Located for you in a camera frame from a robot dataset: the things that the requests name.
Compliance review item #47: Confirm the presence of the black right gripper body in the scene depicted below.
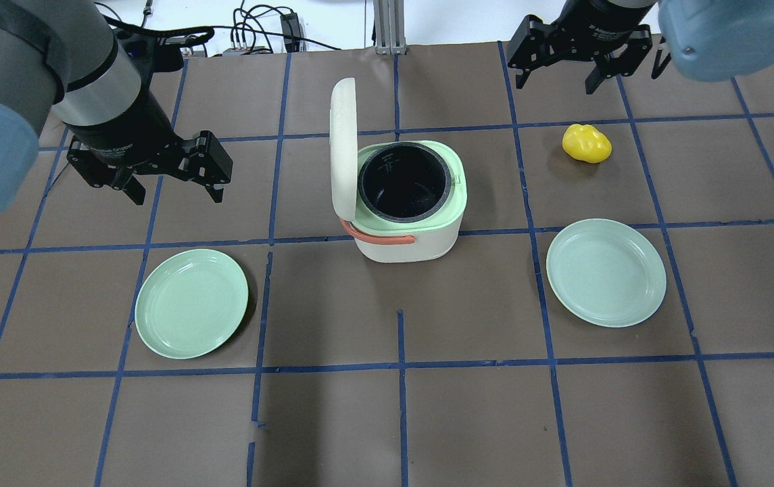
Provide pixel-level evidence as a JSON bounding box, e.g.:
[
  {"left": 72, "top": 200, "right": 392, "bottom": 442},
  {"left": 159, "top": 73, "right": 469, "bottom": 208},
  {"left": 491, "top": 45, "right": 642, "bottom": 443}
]
[{"left": 548, "top": 1, "right": 654, "bottom": 68}]

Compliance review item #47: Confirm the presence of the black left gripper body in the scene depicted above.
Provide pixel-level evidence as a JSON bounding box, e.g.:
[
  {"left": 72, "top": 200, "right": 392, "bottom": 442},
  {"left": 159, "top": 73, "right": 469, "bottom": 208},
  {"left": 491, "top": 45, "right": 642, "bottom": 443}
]
[{"left": 68, "top": 87, "right": 183, "bottom": 187}]

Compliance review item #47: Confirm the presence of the green plate near right arm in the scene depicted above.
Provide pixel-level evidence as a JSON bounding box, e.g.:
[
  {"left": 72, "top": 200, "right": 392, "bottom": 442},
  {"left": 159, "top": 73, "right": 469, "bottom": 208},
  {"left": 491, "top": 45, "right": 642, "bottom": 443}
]
[{"left": 546, "top": 218, "right": 667, "bottom": 329}]

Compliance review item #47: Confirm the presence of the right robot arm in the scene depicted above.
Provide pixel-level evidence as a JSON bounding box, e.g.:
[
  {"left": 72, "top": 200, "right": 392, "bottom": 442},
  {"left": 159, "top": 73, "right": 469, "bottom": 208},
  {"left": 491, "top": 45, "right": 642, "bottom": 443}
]
[{"left": 505, "top": 1, "right": 774, "bottom": 95}]

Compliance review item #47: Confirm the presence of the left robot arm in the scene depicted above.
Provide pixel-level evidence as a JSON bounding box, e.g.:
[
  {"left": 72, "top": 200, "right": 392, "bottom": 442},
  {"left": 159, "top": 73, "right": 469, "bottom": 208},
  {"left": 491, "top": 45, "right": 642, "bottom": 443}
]
[{"left": 0, "top": 1, "right": 233, "bottom": 214}]

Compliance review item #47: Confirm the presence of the green plate near left arm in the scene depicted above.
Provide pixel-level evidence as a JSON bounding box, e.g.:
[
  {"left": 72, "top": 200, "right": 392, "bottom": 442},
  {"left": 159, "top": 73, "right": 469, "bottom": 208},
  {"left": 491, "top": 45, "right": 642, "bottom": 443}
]
[{"left": 134, "top": 249, "right": 249, "bottom": 360}]

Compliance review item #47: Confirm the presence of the white rice cooker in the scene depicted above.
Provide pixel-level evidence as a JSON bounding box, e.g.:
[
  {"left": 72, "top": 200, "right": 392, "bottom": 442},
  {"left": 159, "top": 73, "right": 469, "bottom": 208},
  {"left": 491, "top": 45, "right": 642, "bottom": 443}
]
[{"left": 330, "top": 78, "right": 468, "bottom": 263}]

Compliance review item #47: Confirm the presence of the yellow toy bell pepper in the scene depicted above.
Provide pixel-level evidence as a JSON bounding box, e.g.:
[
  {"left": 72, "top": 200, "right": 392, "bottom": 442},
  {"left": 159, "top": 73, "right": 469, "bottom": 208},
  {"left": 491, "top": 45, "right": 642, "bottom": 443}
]
[{"left": 562, "top": 124, "right": 613, "bottom": 164}]

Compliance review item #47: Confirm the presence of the black power adapter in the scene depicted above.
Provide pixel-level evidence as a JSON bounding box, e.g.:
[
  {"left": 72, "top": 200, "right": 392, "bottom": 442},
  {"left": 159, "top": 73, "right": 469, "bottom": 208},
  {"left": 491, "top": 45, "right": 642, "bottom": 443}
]
[{"left": 281, "top": 12, "right": 303, "bottom": 53}]

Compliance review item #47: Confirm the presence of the aluminium frame post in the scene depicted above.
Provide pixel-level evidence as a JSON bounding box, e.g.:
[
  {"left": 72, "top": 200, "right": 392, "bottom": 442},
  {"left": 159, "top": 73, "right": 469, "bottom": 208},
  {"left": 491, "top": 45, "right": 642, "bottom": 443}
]
[{"left": 373, "top": 0, "right": 408, "bottom": 55}]

